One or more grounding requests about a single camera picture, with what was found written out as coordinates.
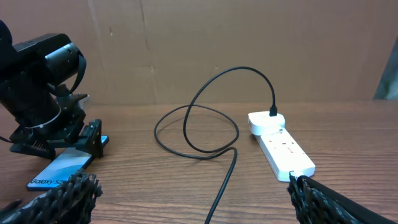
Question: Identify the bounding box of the white USB wall charger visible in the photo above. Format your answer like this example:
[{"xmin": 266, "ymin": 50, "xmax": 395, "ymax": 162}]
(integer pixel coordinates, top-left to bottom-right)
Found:
[{"xmin": 248, "ymin": 111, "xmax": 285, "ymax": 136}]

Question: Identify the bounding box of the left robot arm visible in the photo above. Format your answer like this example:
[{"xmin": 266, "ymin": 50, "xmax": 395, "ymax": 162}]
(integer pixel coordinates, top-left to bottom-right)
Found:
[{"xmin": 1, "ymin": 22, "xmax": 103, "ymax": 159}]

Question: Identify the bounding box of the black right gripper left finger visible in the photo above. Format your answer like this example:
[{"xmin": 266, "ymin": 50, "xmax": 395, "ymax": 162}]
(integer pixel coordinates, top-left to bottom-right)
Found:
[{"xmin": 1, "ymin": 169, "xmax": 103, "ymax": 224}]

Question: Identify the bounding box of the blue screen smartphone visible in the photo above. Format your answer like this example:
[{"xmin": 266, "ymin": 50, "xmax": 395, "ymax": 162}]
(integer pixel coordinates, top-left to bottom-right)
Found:
[{"xmin": 27, "ymin": 144, "xmax": 95, "ymax": 191}]

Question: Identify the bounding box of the brown cardboard backdrop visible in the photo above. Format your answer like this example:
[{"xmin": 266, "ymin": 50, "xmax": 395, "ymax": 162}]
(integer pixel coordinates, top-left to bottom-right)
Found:
[{"xmin": 1, "ymin": 1, "xmax": 397, "ymax": 105}]

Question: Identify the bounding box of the white power strip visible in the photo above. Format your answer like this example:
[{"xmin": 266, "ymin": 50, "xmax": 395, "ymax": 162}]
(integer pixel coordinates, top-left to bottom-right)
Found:
[{"xmin": 256, "ymin": 128, "xmax": 316, "ymax": 182}]

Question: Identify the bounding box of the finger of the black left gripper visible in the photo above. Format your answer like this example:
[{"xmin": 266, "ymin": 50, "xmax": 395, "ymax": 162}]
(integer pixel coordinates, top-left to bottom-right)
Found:
[
  {"xmin": 10, "ymin": 137, "xmax": 55, "ymax": 159},
  {"xmin": 75, "ymin": 119, "xmax": 103, "ymax": 158}
]

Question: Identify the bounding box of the black USB charging cable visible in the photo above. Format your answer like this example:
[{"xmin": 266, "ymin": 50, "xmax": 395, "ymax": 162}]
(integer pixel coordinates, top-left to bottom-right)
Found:
[{"xmin": 154, "ymin": 65, "xmax": 279, "ymax": 224}]

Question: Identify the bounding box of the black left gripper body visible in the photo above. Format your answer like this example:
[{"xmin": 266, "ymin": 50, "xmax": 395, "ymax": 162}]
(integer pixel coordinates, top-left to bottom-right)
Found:
[{"xmin": 10, "ymin": 94, "xmax": 88, "ymax": 150}]

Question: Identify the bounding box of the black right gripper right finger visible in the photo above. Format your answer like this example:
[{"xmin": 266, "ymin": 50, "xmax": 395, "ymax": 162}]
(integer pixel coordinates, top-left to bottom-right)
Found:
[{"xmin": 287, "ymin": 175, "xmax": 397, "ymax": 224}]

